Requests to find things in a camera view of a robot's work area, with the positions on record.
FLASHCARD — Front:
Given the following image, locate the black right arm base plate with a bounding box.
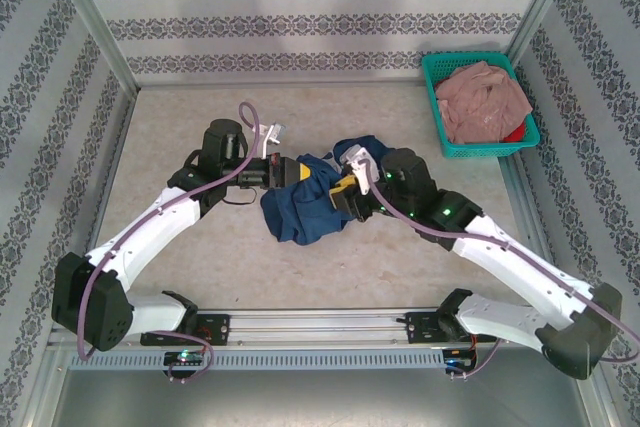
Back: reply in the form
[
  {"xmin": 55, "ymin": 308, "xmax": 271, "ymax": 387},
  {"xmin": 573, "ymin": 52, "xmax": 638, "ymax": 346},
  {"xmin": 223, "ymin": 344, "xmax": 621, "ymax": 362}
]
[{"xmin": 404, "ymin": 310, "xmax": 499, "ymax": 346}]

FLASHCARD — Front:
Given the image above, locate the grey slotted cable duct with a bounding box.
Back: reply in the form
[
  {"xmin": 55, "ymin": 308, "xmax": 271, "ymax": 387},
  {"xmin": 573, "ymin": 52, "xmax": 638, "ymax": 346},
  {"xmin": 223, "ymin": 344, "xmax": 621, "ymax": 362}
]
[{"xmin": 67, "ymin": 349, "xmax": 451, "ymax": 372}]

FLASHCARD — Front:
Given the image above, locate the pink garment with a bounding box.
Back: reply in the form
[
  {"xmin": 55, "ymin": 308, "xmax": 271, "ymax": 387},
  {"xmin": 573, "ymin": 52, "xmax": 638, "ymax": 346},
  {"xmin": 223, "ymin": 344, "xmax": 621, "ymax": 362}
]
[{"xmin": 433, "ymin": 60, "xmax": 535, "ymax": 146}]

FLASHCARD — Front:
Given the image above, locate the red garment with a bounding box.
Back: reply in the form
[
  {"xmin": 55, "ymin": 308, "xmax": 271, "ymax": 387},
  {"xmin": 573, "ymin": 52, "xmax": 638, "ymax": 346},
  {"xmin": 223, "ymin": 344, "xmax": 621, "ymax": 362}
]
[{"xmin": 501, "ymin": 120, "xmax": 530, "ymax": 145}]

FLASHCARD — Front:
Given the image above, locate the controller board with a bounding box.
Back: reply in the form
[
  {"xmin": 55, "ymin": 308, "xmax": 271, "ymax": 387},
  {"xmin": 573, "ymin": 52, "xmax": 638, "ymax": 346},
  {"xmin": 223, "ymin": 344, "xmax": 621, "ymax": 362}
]
[
  {"xmin": 163, "ymin": 350, "xmax": 205, "ymax": 367},
  {"xmin": 443, "ymin": 346, "xmax": 479, "ymax": 373}
]

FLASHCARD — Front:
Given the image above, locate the aluminium frame post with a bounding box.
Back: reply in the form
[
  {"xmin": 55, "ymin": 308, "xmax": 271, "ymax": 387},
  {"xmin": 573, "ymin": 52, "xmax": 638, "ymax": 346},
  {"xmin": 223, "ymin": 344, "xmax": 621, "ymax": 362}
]
[
  {"xmin": 488, "ymin": 0, "xmax": 586, "ymax": 96},
  {"xmin": 39, "ymin": 0, "xmax": 141, "ymax": 93}
]

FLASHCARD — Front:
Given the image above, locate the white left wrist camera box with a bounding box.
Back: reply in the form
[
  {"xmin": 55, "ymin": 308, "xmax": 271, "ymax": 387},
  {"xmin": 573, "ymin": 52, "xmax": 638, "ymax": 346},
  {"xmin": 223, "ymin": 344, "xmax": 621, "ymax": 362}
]
[{"xmin": 257, "ymin": 121, "xmax": 289, "ymax": 149}]

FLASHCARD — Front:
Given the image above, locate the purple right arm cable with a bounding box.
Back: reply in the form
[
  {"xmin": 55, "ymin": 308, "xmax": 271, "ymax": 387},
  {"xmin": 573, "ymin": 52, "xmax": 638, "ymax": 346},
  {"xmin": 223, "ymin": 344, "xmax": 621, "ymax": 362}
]
[{"xmin": 364, "ymin": 159, "xmax": 639, "ymax": 382}]

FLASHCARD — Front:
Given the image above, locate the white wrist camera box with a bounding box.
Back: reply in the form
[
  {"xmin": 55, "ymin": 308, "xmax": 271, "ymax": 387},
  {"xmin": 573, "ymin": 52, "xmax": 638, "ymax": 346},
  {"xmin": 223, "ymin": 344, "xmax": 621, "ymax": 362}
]
[
  {"xmin": 339, "ymin": 143, "xmax": 375, "ymax": 194},
  {"xmin": 257, "ymin": 121, "xmax": 289, "ymax": 149}
]

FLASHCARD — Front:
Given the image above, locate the aluminium table side rail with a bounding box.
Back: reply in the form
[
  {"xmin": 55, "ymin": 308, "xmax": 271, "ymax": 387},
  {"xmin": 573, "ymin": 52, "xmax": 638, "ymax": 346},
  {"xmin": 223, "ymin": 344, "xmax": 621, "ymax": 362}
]
[
  {"xmin": 494, "ymin": 154, "xmax": 570, "ymax": 307},
  {"xmin": 67, "ymin": 86, "xmax": 144, "ymax": 312}
]

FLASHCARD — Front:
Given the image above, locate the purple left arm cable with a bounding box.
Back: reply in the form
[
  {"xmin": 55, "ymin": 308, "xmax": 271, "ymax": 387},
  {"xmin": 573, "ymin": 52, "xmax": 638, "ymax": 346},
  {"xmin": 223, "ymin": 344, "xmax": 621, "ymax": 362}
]
[{"xmin": 77, "ymin": 101, "xmax": 266, "ymax": 384}]

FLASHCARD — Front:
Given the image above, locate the left controller board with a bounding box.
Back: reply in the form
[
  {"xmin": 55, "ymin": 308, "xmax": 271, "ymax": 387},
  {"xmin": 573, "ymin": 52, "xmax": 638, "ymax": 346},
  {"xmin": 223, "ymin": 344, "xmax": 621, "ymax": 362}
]
[{"xmin": 163, "ymin": 350, "xmax": 205, "ymax": 367}]

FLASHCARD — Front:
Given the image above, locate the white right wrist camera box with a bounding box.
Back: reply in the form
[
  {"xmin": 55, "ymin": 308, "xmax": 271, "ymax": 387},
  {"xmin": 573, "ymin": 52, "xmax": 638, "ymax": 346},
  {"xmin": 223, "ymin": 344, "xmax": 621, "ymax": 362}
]
[{"xmin": 339, "ymin": 143, "xmax": 375, "ymax": 194}]

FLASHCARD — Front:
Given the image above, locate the aluminium mounting rail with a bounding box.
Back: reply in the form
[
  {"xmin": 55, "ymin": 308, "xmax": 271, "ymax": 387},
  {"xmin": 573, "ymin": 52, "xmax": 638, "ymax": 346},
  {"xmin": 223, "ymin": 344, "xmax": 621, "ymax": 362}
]
[{"xmin": 49, "ymin": 309, "xmax": 586, "ymax": 348}]

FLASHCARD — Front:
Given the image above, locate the blue t-shirt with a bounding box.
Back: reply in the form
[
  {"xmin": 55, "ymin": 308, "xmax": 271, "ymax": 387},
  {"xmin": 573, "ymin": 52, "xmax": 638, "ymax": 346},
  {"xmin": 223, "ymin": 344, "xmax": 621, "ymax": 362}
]
[{"xmin": 258, "ymin": 133, "xmax": 401, "ymax": 248}]

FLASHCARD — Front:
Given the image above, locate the aluminium table end rail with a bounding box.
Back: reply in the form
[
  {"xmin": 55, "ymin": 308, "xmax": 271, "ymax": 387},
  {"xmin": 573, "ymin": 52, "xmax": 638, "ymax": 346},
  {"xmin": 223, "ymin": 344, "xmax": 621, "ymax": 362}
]
[{"xmin": 134, "ymin": 79, "xmax": 431, "ymax": 93}]

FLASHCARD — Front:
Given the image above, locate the right controller board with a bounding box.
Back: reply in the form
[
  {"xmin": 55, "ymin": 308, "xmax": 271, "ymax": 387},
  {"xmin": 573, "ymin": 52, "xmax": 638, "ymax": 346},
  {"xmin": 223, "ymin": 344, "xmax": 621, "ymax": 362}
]
[{"xmin": 443, "ymin": 346, "xmax": 479, "ymax": 373}]

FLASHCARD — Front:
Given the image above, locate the teal plastic basket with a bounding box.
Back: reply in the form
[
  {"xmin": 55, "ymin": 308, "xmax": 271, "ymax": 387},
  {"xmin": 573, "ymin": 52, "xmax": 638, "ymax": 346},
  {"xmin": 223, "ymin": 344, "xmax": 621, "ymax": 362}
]
[{"xmin": 420, "ymin": 50, "xmax": 542, "ymax": 159}]

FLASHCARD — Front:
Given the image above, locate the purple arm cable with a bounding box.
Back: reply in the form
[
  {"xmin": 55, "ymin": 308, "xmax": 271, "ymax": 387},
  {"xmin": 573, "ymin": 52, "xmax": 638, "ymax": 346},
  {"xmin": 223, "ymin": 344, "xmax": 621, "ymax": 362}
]
[
  {"xmin": 77, "ymin": 101, "xmax": 266, "ymax": 384},
  {"xmin": 364, "ymin": 159, "xmax": 639, "ymax": 382}
]

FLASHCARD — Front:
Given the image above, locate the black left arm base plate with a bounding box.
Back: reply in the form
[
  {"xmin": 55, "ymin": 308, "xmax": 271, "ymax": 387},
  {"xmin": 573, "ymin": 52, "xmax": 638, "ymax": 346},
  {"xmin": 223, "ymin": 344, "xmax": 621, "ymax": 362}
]
[{"xmin": 139, "ymin": 313, "xmax": 232, "ymax": 348}]

